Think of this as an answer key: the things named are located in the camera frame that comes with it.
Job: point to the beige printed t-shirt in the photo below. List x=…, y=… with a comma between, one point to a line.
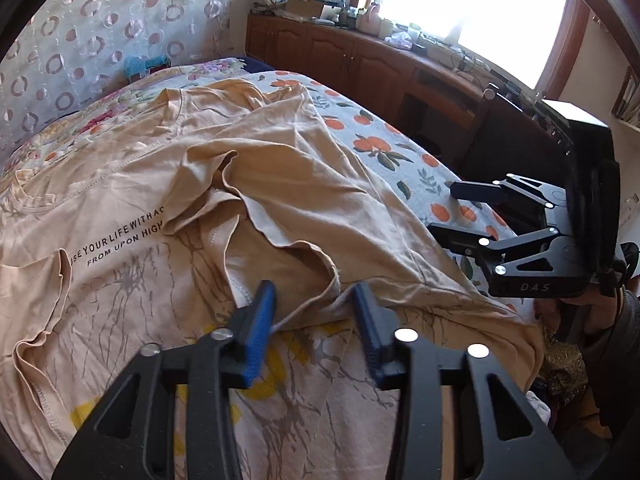
x=280, y=170

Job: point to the orange fruit print bed sheet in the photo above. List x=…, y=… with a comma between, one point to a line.
x=380, y=135

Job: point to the wooden cabinet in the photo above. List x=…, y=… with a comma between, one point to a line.
x=350, y=65

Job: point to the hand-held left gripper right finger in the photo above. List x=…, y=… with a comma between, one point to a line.
x=367, y=325

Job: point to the circle pattern curtain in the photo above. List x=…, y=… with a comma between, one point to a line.
x=100, y=20

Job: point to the blue plush toy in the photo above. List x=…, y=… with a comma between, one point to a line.
x=142, y=66

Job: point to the gold patterned cloth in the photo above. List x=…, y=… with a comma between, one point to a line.
x=565, y=365

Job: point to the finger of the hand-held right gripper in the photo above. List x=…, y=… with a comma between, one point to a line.
x=475, y=191
x=452, y=237

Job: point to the white plastic bag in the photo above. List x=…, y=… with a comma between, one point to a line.
x=401, y=40

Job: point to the picture frame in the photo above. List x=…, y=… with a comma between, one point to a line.
x=627, y=95

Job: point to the pink bottle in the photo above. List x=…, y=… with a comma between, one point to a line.
x=371, y=19

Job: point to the cardboard box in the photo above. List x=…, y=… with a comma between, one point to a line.
x=305, y=9

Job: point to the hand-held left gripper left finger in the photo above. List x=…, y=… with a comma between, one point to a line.
x=260, y=320

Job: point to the window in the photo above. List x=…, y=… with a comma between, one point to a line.
x=465, y=5

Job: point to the dark blue blanket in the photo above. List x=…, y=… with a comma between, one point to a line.
x=256, y=64

